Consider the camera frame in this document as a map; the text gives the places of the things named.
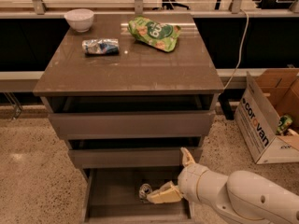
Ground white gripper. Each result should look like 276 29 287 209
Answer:
147 147 208 204

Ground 7up soda can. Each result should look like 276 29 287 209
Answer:
139 183 152 201

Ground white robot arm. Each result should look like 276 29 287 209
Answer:
146 147 299 224

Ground middle grey drawer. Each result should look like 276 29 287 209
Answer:
68 137 202 169

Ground grey drawer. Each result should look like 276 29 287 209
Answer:
44 94 217 140
68 137 202 169
80 167 195 224

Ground bottom grey drawer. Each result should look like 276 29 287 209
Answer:
80 167 195 224

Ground top grey drawer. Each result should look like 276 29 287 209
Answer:
44 94 217 140

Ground grey drawer cabinet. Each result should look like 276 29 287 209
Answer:
33 12 225 224

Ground green can in box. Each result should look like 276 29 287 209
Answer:
277 115 292 135

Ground corovan cardboard box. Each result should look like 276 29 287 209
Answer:
235 68 299 164

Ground green chip bag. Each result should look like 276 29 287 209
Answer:
128 16 181 52

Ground blue crumpled snack packet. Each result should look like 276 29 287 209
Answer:
82 38 119 55

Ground white ceramic bowl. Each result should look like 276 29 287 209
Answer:
64 8 94 33

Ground white power cable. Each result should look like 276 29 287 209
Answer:
222 8 250 91

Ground metal railing frame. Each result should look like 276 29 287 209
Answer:
0 0 299 19

